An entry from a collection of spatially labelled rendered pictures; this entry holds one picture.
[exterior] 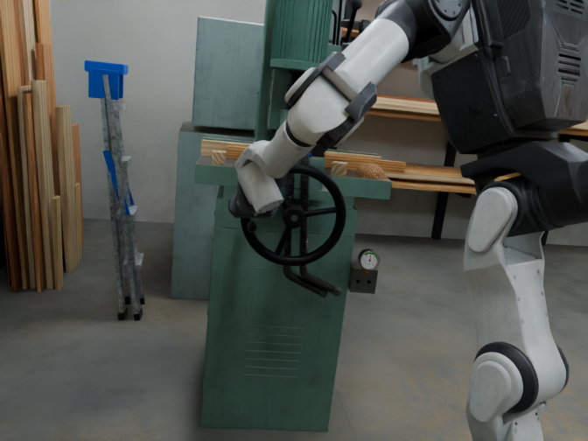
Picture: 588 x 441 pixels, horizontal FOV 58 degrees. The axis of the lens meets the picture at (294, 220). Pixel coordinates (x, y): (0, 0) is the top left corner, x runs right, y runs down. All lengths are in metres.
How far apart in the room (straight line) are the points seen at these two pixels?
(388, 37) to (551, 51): 0.31
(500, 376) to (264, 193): 0.60
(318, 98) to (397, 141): 3.47
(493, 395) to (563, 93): 0.60
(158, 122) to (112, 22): 0.74
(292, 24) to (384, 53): 0.72
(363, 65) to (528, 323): 0.62
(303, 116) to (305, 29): 0.76
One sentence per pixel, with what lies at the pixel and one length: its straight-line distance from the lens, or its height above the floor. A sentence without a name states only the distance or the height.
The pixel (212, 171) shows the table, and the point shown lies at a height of 0.88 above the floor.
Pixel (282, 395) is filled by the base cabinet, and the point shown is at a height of 0.14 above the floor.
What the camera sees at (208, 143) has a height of 0.94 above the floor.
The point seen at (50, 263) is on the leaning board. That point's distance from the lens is 2.98.
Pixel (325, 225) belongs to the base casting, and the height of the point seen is 0.74.
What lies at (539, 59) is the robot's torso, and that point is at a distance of 1.08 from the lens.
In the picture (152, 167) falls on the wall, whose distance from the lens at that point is 4.15.
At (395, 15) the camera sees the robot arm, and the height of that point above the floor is 1.30.
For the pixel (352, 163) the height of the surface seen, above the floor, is 0.92.
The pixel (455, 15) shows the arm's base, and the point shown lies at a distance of 1.06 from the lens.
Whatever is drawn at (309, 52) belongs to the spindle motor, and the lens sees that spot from 1.65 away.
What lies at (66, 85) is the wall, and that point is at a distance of 4.18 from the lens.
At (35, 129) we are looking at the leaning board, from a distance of 2.83.
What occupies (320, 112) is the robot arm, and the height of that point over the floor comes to 1.12.
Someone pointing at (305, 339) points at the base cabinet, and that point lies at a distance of 1.78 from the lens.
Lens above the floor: 1.16
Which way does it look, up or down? 15 degrees down
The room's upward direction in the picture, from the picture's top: 6 degrees clockwise
